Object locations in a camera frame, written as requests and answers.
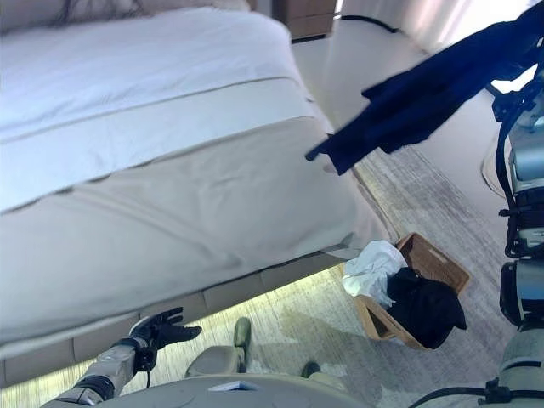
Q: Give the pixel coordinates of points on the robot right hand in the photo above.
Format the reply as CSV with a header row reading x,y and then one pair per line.
x,y
533,55

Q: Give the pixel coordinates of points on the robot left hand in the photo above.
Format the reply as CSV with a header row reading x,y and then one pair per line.
x,y
163,329

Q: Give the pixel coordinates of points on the navy blue garment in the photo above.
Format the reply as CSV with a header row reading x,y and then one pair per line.
x,y
404,106

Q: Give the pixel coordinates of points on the white garment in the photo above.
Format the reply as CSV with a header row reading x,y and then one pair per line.
x,y
370,272

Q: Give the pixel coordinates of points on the black garment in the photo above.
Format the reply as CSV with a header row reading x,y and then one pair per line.
x,y
425,310

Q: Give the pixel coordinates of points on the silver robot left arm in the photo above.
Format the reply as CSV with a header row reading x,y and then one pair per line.
x,y
106,365

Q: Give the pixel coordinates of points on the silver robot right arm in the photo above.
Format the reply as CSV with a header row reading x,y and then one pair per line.
x,y
529,170

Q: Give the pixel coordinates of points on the bed with beige cover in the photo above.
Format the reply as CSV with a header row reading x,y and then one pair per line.
x,y
191,221

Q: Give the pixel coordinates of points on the brown wicker basket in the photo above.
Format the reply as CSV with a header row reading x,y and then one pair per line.
x,y
438,259

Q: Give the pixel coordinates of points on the grey robot left leg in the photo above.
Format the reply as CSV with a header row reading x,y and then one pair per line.
x,y
217,361

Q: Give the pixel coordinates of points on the grey robot leg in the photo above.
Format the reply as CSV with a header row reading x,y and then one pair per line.
x,y
217,361
319,374

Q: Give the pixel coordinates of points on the white sheer curtain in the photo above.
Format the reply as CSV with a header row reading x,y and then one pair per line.
x,y
467,21

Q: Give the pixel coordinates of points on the white tag on torso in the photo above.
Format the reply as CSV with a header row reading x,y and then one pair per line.
x,y
234,387

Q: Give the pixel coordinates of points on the grey robot torso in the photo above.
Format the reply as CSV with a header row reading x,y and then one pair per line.
x,y
263,397

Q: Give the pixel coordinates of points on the oval beige rug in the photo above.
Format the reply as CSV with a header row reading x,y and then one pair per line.
x,y
489,178

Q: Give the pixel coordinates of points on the grey robot right leg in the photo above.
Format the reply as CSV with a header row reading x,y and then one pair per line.
x,y
319,374

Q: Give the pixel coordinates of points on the large grey striped rug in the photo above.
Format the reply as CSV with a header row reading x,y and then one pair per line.
x,y
425,204

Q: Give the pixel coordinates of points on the brown nightstand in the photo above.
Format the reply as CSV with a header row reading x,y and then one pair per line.
x,y
310,19

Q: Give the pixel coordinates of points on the white duvet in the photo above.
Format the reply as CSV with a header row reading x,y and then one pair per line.
x,y
127,85

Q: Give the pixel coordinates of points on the beige pillow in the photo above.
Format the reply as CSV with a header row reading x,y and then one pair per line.
x,y
229,4

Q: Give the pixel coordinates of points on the grey patterned pillow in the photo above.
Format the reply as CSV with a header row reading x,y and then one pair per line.
x,y
93,8

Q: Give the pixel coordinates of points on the brown upholstered bed frame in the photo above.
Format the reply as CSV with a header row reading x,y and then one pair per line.
x,y
212,297

